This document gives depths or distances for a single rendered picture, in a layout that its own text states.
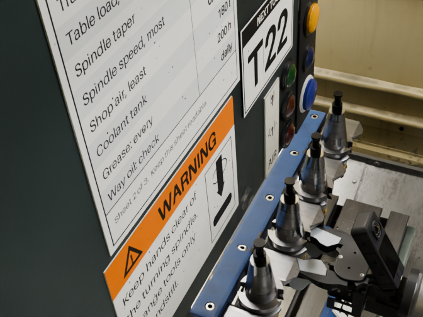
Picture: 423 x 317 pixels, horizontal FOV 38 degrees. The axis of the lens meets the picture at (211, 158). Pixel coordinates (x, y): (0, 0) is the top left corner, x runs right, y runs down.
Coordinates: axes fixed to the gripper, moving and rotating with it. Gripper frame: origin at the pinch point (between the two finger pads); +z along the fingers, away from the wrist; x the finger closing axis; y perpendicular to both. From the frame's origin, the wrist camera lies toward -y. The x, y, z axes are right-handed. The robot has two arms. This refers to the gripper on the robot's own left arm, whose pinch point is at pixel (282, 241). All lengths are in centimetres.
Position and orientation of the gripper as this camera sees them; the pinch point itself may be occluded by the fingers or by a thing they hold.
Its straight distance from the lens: 94.8
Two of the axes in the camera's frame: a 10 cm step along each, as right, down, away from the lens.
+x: 4.4, -6.1, 6.6
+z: -9.0, -2.6, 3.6
